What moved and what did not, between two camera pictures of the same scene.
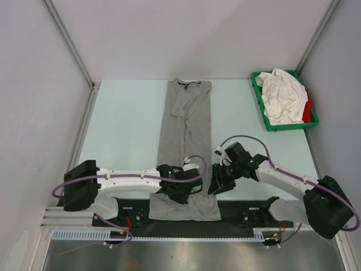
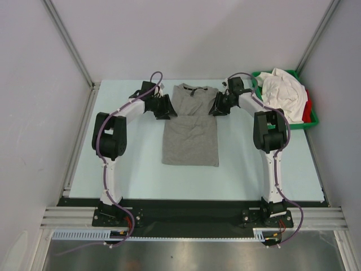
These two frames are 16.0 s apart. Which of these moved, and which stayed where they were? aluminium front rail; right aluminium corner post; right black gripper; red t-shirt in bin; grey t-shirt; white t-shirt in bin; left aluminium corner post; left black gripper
Moved: right black gripper; left black gripper; grey t-shirt
Stayed: white t-shirt in bin; left aluminium corner post; red t-shirt in bin; aluminium front rail; right aluminium corner post
